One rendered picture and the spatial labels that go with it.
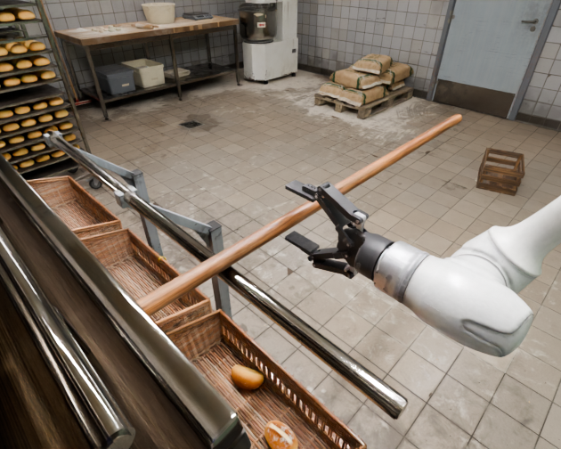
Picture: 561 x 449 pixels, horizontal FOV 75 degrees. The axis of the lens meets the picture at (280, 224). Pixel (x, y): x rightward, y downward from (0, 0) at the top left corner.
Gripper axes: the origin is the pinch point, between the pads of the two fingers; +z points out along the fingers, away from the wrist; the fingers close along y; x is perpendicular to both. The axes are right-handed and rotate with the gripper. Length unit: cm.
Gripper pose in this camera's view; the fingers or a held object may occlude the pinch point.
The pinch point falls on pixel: (296, 214)
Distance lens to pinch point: 72.2
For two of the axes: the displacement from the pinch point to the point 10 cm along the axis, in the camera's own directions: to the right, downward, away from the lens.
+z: -7.1, -4.2, 5.6
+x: 7.0, -4.2, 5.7
